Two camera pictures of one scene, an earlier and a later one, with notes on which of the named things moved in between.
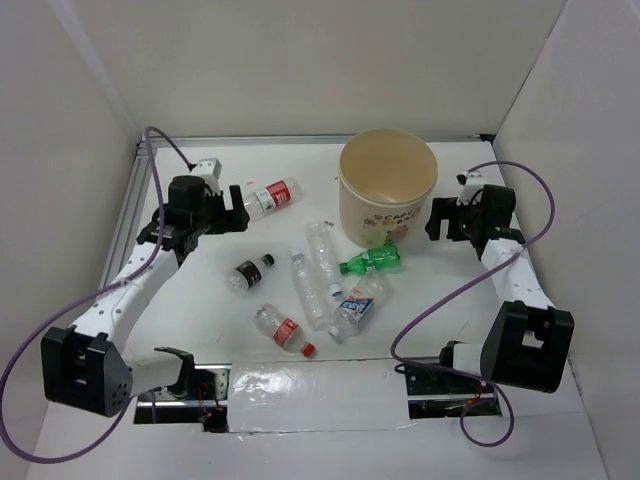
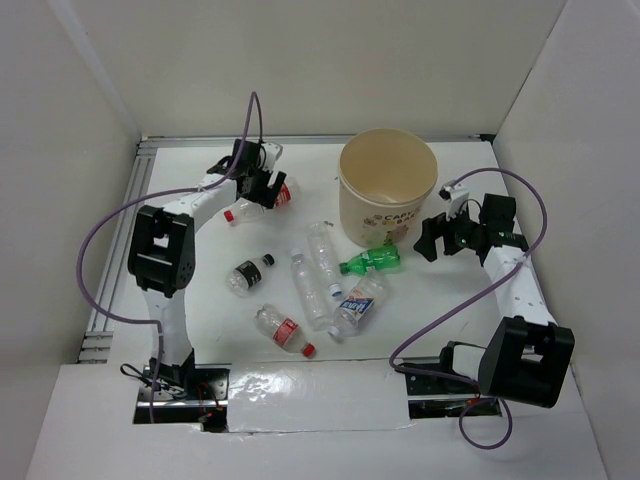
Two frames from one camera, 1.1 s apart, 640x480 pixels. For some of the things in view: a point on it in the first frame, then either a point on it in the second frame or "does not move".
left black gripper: x=234 y=220 to x=266 y=195
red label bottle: x=276 y=196 does not move
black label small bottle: x=249 y=274 does not move
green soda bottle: x=377 y=258 does not move
